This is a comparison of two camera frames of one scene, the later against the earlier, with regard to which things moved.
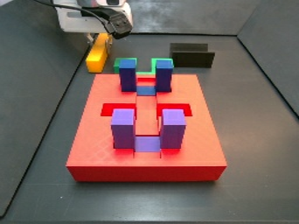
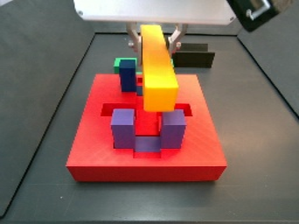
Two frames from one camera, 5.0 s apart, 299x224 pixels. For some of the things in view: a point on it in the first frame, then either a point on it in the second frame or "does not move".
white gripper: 76,23 → 208,12
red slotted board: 97,161 does not move
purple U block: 173,130 does not move
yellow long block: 97,59 → 161,83
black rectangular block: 192,55 does not move
